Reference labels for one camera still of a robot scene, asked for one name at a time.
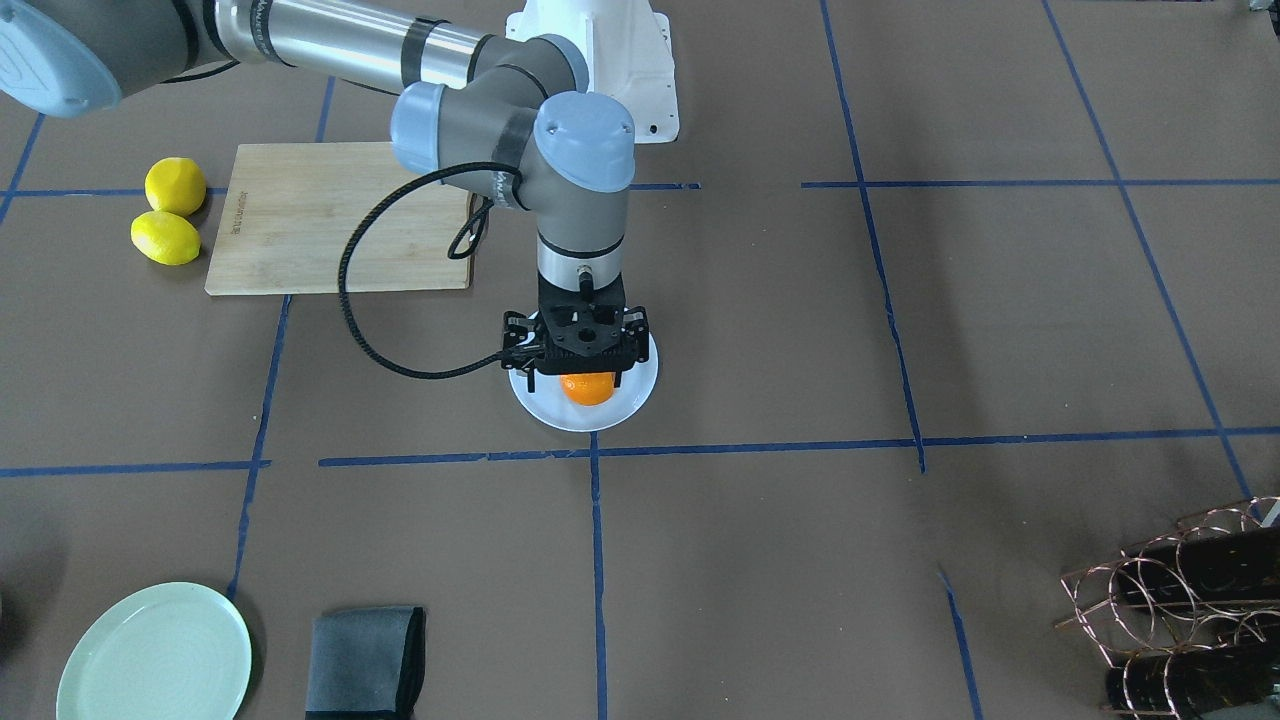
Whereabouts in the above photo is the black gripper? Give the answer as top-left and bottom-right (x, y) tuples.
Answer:
(500, 277), (652, 393)

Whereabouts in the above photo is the dark wine bottle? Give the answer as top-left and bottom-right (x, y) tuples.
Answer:
(1116, 527), (1279, 612)
(1105, 642), (1279, 719)

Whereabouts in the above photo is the lower yellow lemon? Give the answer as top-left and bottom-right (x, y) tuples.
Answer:
(131, 210), (201, 266)

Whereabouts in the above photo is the dark wine bottle upper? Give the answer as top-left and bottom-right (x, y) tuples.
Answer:
(1116, 527), (1279, 612)

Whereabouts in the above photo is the orange fruit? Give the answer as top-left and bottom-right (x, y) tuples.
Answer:
(559, 372), (614, 407)

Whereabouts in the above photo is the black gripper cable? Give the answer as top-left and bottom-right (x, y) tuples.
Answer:
(337, 160), (526, 380)

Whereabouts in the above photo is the yellow lemon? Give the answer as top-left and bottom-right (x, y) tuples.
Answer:
(143, 158), (209, 217)
(131, 210), (201, 266)

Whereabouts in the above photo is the folded grey cloth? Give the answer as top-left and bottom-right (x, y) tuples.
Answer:
(303, 605), (428, 719)

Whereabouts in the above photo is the copper wire bottle rack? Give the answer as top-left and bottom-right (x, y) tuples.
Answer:
(1060, 497), (1279, 719)

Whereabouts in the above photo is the light green plate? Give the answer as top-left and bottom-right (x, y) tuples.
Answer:
(55, 582), (252, 719)

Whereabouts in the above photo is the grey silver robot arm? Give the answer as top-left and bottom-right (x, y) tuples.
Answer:
(3, 1), (650, 386)

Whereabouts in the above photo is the upper yellow lemon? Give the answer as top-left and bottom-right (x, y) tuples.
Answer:
(143, 158), (209, 217)

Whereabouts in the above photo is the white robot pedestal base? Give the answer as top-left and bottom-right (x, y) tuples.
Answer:
(506, 1), (680, 143)

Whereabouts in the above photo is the dark wine bottle lower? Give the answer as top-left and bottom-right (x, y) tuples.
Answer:
(1105, 642), (1279, 719)

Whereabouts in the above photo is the light blue plate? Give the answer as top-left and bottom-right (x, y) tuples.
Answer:
(507, 336), (660, 433)

